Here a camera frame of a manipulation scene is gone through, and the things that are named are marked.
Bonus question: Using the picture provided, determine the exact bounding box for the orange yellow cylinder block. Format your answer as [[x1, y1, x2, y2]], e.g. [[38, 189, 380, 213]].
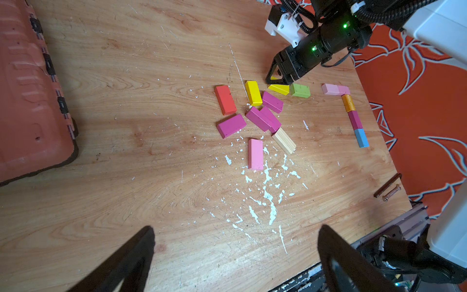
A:
[[341, 94, 356, 113]]

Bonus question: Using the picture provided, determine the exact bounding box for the red block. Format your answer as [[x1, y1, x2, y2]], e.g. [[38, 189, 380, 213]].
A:
[[215, 85, 237, 116]]

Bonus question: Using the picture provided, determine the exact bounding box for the brown metal rod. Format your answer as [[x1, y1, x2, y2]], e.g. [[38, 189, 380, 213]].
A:
[[373, 173, 402, 198]]

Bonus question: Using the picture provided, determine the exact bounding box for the dark magenta block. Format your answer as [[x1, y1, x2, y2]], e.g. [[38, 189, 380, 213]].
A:
[[260, 107, 282, 134]]

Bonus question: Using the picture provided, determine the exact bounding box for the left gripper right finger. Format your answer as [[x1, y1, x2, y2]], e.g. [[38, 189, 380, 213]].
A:
[[317, 225, 400, 292]]

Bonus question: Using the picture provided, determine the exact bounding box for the pale pink block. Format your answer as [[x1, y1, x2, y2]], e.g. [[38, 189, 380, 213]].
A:
[[248, 139, 264, 171]]

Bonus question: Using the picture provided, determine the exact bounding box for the magenta block top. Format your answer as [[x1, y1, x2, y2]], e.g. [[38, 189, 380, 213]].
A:
[[262, 91, 284, 113]]

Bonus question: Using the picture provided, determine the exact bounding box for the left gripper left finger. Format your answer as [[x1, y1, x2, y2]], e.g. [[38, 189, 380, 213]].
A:
[[69, 226, 155, 292]]

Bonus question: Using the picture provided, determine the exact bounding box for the light pink block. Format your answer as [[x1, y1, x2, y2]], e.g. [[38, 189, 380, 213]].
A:
[[338, 85, 350, 96]]

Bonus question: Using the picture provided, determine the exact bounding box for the small metal bolt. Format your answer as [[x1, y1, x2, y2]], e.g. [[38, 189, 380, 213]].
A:
[[383, 184, 401, 201]]

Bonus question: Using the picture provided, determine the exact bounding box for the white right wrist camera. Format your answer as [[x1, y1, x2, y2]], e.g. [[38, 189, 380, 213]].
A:
[[265, 4, 306, 48]]

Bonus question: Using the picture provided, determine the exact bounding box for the green block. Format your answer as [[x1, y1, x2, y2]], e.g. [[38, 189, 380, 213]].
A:
[[289, 83, 311, 98]]

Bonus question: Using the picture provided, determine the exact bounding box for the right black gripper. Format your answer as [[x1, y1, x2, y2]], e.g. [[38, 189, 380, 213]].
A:
[[265, 14, 372, 85]]

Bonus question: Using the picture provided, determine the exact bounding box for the red plastic tool case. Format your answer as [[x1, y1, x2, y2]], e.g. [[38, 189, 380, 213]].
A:
[[1, 1, 79, 186]]

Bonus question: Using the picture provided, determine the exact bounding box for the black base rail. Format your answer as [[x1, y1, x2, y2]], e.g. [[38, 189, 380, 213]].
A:
[[269, 263, 328, 292]]

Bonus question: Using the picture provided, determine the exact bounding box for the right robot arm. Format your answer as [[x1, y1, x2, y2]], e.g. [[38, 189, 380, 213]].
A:
[[265, 1, 467, 85]]

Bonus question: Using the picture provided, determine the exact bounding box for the natural wood block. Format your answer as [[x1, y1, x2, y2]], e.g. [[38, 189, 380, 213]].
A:
[[272, 128, 296, 155]]

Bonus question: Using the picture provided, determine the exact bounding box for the blue striped block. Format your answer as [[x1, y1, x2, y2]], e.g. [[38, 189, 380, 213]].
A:
[[354, 128, 369, 148]]

